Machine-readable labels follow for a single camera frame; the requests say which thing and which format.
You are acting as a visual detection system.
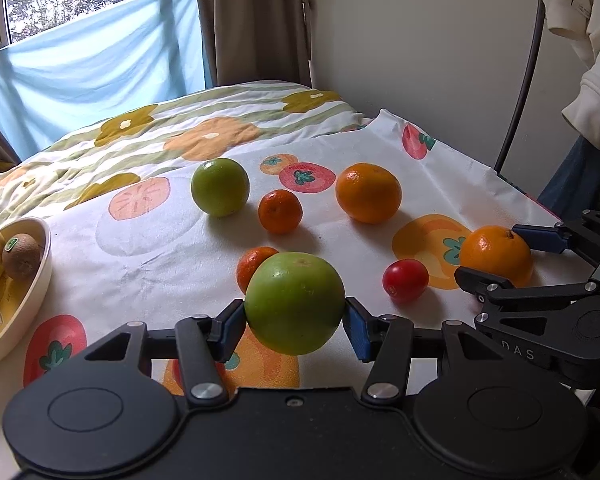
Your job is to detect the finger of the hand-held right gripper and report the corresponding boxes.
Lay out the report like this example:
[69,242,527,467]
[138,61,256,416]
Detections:
[511,209,600,266]
[454,266,600,329]

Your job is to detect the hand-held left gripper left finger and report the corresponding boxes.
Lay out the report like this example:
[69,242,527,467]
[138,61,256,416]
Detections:
[82,299,246,409]

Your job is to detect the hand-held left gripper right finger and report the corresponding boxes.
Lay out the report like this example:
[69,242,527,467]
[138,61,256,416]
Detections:
[344,297,508,404]

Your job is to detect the orange with stem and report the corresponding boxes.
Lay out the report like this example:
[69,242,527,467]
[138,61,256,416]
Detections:
[459,225,534,289]

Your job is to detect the large green apple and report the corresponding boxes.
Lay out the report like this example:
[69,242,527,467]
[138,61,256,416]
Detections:
[244,251,347,356]

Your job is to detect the small orange mandarin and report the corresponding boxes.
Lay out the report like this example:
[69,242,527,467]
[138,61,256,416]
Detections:
[236,246,280,296]
[258,189,304,235]

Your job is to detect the red tomato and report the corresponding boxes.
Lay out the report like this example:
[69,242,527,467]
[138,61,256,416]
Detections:
[382,259,430,304]

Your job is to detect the large round orange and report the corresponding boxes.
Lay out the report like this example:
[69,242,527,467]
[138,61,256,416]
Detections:
[335,162,403,225]

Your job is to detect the small green apple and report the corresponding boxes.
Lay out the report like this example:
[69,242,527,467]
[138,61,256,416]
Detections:
[190,158,251,218]

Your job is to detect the cream ceramic bowl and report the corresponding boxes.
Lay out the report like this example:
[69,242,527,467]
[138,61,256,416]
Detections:
[0,216,52,371]

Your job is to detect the blue jeans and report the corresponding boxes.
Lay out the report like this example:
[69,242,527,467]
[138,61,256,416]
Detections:
[536,135,600,222]

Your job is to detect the white fruit print cloth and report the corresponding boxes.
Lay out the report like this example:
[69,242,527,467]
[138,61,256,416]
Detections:
[0,108,597,407]

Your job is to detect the black curved pole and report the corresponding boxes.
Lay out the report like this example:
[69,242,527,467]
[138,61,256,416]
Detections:
[494,0,549,173]

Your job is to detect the white hanging garment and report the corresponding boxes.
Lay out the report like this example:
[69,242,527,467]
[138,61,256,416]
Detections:
[534,0,600,151]

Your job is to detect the brown kiwi with sticker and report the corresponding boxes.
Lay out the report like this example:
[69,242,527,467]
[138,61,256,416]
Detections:
[1,233,42,281]

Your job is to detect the floral striped duvet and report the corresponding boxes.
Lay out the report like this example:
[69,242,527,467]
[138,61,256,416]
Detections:
[0,80,367,223]

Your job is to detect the light blue window cloth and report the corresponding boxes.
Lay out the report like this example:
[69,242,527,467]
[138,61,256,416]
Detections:
[0,0,214,163]

